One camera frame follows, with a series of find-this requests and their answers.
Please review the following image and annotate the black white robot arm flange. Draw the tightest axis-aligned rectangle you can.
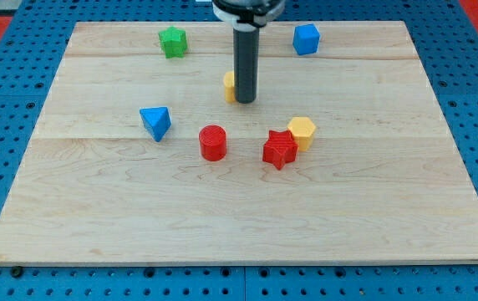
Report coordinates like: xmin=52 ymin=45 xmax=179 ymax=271
xmin=212 ymin=0 xmax=286 ymax=32

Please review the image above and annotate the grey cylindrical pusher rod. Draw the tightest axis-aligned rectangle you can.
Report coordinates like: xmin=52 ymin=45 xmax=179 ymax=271
xmin=233 ymin=29 xmax=259 ymax=104

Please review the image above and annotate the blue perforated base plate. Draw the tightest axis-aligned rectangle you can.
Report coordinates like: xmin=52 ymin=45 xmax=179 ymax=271
xmin=0 ymin=0 xmax=478 ymax=300

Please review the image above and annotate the yellow block behind rod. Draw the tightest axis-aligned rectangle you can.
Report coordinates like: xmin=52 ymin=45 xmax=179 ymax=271
xmin=223 ymin=70 xmax=236 ymax=103

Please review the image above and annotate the blue triangle block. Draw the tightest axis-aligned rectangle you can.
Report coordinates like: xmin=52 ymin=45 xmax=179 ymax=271
xmin=140 ymin=107 xmax=171 ymax=142

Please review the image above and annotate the blue cube block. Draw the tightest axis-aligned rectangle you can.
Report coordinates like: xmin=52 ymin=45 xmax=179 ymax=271
xmin=292 ymin=23 xmax=320 ymax=56

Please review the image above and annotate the green star block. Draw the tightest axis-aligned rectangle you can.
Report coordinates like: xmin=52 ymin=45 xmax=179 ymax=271
xmin=158 ymin=26 xmax=188 ymax=59

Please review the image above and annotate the yellow hexagon block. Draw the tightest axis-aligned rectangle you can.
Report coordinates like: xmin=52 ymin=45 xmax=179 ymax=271
xmin=287 ymin=116 xmax=317 ymax=151

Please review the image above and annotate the red star block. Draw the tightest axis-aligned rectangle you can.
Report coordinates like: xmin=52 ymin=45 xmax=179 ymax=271
xmin=262 ymin=130 xmax=298 ymax=170

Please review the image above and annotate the light wooden board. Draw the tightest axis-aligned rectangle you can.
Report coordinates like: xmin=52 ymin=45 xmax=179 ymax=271
xmin=0 ymin=21 xmax=478 ymax=267

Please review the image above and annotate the red cylinder block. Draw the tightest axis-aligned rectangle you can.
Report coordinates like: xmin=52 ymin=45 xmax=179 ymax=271
xmin=199 ymin=125 xmax=227 ymax=161

